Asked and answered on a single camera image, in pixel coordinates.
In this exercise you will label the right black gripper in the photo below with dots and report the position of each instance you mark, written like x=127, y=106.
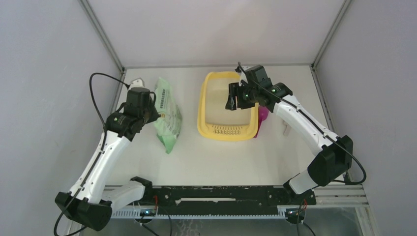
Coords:
x=234, y=89

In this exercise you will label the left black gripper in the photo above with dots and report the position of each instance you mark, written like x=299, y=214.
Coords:
x=155, y=115

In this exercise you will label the green cat litter bag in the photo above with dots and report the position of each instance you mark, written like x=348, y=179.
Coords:
x=168, y=125

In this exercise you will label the pink plastic litter scoop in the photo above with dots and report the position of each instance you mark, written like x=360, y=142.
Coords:
x=263, y=113

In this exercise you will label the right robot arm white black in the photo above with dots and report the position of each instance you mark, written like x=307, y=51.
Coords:
x=332, y=153

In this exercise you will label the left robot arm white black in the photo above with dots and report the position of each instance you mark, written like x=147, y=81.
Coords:
x=86, y=202

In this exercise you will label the yellow plastic litter box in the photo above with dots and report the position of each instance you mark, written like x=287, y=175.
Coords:
x=214, y=121

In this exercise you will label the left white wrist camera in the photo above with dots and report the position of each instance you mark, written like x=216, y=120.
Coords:
x=137, y=83

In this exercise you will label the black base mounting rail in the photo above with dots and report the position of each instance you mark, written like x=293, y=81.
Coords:
x=223, y=199

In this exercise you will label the white slotted cable duct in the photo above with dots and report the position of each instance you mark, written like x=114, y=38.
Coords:
x=147, y=213

